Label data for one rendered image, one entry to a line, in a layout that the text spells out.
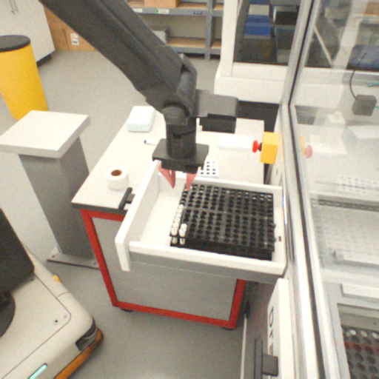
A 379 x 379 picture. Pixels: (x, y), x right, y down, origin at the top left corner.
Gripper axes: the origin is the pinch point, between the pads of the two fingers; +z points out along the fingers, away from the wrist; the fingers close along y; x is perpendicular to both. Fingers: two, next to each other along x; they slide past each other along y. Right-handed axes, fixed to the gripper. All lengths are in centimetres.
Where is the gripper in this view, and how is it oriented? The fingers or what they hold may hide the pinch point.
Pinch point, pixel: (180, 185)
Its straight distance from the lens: 66.1
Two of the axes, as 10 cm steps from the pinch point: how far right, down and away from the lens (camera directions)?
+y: -9.7, -1.7, 1.6
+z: -0.1, 7.2, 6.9
